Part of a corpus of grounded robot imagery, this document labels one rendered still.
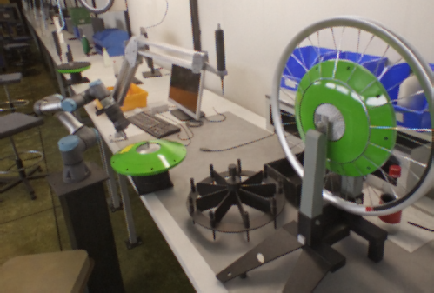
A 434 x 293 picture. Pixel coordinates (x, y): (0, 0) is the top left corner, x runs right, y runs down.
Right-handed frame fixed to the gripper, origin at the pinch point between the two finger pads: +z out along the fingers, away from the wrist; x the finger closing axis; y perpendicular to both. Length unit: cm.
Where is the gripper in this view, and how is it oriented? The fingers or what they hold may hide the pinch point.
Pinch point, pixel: (127, 141)
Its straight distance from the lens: 183.2
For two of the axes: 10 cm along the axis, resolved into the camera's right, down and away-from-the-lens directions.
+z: 4.8, 8.6, 1.8
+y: 8.0, -3.5, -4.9
